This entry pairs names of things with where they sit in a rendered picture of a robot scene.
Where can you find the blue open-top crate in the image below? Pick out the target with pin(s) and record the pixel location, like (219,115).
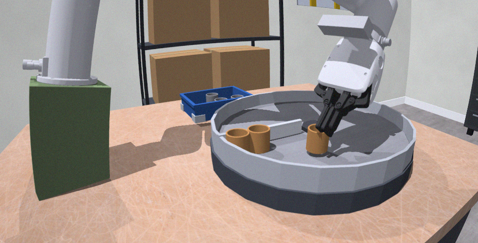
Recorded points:
(195,102)

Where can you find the grey round turntable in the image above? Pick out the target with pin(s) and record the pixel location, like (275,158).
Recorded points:
(368,161)

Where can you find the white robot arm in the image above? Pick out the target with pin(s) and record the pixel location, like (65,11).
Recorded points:
(72,28)

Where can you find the bronze bushing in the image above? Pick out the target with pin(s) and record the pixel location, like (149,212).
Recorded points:
(239,137)
(259,138)
(317,142)

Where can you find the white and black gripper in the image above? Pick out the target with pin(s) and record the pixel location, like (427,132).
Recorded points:
(351,73)

